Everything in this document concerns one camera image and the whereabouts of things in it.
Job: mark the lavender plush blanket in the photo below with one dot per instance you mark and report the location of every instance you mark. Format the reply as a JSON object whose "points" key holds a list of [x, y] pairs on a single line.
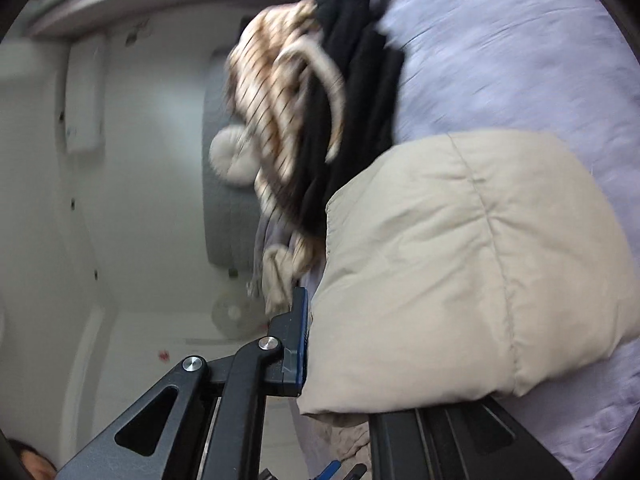
{"points": [[500, 50]]}

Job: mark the brown cream striped garment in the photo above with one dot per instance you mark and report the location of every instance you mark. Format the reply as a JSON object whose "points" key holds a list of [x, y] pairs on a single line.
{"points": [[260, 85]]}

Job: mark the white fan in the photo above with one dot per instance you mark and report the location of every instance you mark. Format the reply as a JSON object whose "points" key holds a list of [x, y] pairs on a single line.
{"points": [[232, 317]]}

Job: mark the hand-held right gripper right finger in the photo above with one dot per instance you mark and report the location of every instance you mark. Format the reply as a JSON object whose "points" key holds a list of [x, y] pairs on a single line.
{"points": [[400, 442]]}

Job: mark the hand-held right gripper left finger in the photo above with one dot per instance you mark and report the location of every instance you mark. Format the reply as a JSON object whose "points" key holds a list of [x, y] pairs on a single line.
{"points": [[299, 340]]}

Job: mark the beige puffer jacket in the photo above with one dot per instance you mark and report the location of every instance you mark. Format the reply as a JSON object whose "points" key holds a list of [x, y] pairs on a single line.
{"points": [[425, 260]]}

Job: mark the black garment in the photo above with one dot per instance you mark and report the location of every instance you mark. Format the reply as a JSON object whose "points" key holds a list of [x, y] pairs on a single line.
{"points": [[370, 100]]}

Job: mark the cream fluffy ball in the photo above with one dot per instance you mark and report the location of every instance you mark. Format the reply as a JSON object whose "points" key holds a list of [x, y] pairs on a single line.
{"points": [[227, 157]]}

